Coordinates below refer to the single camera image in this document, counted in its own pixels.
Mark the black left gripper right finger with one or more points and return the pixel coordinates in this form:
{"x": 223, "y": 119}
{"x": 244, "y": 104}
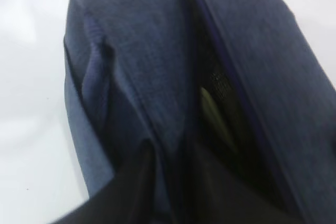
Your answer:
{"x": 214, "y": 195}

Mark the navy blue lunch bag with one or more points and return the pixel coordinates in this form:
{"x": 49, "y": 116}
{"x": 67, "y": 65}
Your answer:
{"x": 134, "y": 72}

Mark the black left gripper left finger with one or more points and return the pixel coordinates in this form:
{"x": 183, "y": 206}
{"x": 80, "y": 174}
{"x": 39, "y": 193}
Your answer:
{"x": 128, "y": 198}

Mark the green lidded food container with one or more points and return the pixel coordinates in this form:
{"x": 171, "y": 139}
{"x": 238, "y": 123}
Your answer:
{"x": 214, "y": 118}

